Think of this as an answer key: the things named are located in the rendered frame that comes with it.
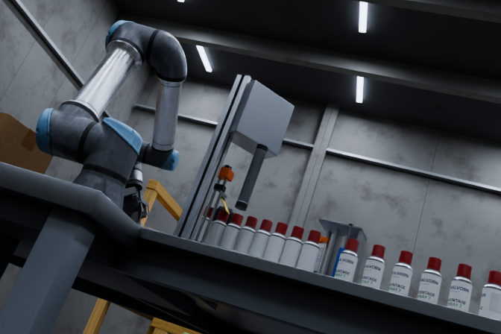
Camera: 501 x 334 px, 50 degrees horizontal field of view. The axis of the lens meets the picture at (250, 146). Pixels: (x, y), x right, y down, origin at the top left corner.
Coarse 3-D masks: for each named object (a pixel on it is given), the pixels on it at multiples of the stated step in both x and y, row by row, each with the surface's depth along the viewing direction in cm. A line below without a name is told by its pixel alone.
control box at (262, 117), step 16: (256, 96) 169; (272, 96) 172; (240, 112) 166; (256, 112) 168; (272, 112) 171; (288, 112) 175; (240, 128) 164; (256, 128) 167; (272, 128) 170; (240, 144) 171; (256, 144) 167; (272, 144) 169
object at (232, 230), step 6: (234, 216) 168; (240, 216) 168; (234, 222) 167; (240, 222) 168; (228, 228) 166; (234, 228) 166; (240, 228) 167; (228, 234) 165; (234, 234) 165; (222, 240) 165; (228, 240) 164; (234, 240) 165; (222, 246) 164; (228, 246) 163
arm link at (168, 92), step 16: (160, 32) 163; (160, 48) 161; (176, 48) 163; (160, 64) 163; (176, 64) 164; (160, 80) 167; (176, 80) 166; (160, 96) 171; (176, 96) 171; (160, 112) 173; (176, 112) 175; (160, 128) 176; (160, 144) 180; (144, 160) 184; (160, 160) 183; (176, 160) 185
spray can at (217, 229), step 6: (222, 210) 171; (222, 216) 170; (228, 216) 172; (216, 222) 168; (222, 222) 169; (210, 228) 169; (216, 228) 168; (222, 228) 168; (210, 234) 167; (216, 234) 167; (222, 234) 168; (210, 240) 166; (216, 240) 166
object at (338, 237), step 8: (328, 232) 169; (336, 232) 164; (360, 232) 159; (336, 240) 164; (360, 240) 160; (336, 248) 166; (360, 248) 161; (328, 256) 161; (336, 256) 167; (360, 256) 163; (328, 264) 160; (360, 264) 164; (328, 272) 161
